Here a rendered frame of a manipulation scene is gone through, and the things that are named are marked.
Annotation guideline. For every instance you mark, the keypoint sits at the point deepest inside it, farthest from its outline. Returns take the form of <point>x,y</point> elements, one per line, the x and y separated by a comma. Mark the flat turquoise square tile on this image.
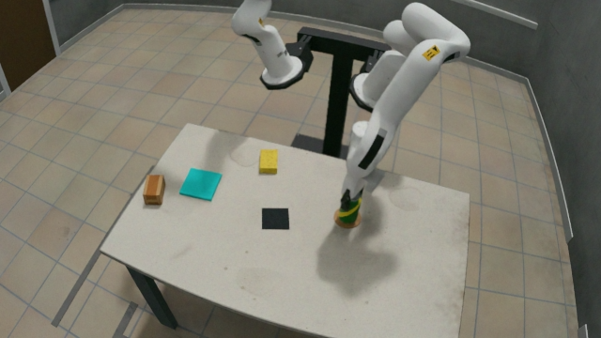
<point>200,184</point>

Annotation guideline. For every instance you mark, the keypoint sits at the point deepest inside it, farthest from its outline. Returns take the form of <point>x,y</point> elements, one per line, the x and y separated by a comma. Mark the green drink can with yellow stripe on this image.
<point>351,216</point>

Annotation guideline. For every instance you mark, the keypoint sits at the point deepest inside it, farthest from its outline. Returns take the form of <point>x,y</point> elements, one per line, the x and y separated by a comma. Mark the small brown cardboard box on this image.
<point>154,189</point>

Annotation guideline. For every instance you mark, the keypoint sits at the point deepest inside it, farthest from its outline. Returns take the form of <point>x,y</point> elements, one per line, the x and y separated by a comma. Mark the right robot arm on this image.
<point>247,22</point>

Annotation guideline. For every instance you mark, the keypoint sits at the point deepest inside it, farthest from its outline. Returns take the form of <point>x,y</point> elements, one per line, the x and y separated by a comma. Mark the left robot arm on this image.
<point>430,40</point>

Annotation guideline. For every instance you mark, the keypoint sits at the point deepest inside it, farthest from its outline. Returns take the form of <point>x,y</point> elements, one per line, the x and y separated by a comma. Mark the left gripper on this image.
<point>351,186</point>

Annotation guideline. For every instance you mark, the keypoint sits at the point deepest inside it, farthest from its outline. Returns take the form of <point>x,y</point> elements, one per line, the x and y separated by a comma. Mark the dark grey square tile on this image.
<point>275,218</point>

